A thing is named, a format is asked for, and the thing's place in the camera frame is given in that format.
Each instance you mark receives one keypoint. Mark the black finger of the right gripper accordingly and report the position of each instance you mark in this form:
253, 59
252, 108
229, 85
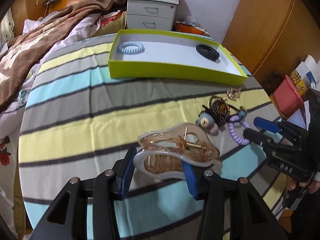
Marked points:
259, 138

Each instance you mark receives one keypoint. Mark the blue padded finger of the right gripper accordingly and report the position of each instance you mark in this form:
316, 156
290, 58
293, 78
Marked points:
266, 125

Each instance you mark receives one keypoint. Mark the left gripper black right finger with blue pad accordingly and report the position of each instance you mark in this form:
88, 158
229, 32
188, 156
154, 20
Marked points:
194, 179

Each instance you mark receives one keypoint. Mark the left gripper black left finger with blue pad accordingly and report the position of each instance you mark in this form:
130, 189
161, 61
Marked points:
124, 169

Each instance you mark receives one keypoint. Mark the rose gold hair claw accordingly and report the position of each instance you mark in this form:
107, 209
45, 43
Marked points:
163, 153

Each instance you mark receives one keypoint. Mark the dark beaded hair accessory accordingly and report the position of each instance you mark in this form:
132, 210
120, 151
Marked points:
222, 112

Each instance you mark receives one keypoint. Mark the person right hand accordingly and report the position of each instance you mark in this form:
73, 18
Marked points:
312, 185

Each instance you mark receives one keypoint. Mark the pink plastic bin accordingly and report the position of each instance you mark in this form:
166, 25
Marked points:
287, 97

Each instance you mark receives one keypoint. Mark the gold filigree brooch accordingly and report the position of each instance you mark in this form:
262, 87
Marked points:
234, 93

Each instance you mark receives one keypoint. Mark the striped tablecloth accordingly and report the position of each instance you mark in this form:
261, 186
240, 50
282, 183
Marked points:
78, 122

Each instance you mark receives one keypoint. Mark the wooden wardrobe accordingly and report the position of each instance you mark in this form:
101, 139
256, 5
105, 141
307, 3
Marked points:
272, 36

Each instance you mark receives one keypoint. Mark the green white tray box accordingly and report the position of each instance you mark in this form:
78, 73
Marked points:
172, 55

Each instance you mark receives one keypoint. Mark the lilac printed duvet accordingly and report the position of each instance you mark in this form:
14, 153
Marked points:
11, 117

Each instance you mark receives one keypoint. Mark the orange storage box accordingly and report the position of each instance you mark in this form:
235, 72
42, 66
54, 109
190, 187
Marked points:
183, 28

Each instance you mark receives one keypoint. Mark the brown fleece blanket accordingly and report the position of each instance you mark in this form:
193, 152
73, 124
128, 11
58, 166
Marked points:
26, 50

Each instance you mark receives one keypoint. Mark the grey three-drawer nightstand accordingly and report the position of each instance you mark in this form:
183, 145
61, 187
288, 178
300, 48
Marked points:
151, 14

